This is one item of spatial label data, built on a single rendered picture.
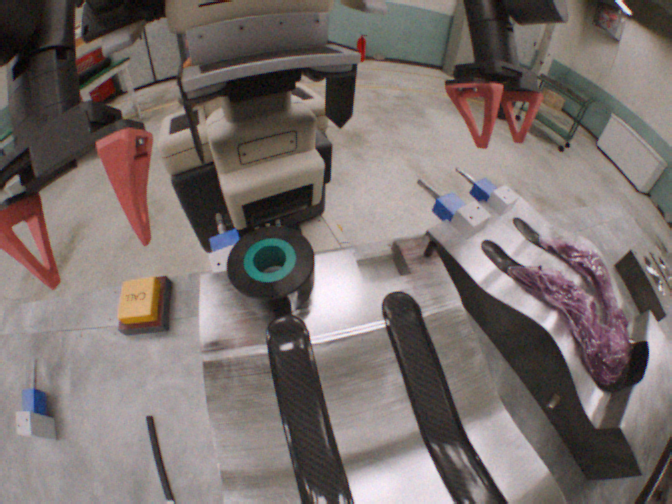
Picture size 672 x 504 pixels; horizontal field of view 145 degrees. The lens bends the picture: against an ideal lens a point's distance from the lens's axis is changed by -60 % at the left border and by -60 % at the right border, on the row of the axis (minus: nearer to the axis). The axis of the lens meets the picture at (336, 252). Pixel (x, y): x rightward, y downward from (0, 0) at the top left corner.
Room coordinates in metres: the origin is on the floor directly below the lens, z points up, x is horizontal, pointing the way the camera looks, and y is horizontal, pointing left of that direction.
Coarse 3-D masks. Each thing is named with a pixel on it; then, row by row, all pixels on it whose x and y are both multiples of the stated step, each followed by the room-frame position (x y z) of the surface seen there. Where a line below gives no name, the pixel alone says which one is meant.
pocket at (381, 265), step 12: (372, 252) 0.18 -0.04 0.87; (384, 252) 0.18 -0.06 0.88; (396, 252) 0.18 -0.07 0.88; (360, 264) 0.17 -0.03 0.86; (372, 264) 0.17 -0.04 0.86; (384, 264) 0.18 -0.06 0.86; (396, 264) 0.17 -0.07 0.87; (372, 276) 0.16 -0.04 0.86; (384, 276) 0.16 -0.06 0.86; (396, 276) 0.16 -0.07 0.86
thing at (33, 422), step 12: (36, 360) -0.05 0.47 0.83; (36, 372) -0.07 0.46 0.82; (36, 384) -0.09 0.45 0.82; (24, 396) -0.12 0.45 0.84; (36, 396) -0.10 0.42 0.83; (24, 408) -0.14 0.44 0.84; (36, 408) -0.12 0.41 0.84; (24, 420) -0.15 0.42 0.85; (36, 420) -0.14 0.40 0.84; (48, 420) -0.13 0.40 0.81; (24, 432) -0.17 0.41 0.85; (36, 432) -0.15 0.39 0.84; (48, 432) -0.15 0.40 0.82
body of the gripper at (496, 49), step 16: (480, 32) 0.32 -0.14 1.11; (496, 32) 0.31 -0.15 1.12; (512, 32) 0.32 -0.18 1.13; (480, 48) 0.32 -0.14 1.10; (496, 48) 0.30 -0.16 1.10; (512, 48) 0.31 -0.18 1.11; (464, 64) 0.31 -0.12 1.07; (480, 64) 0.29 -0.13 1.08; (496, 64) 0.27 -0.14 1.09; (512, 64) 0.30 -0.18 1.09; (496, 80) 0.31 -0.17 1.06
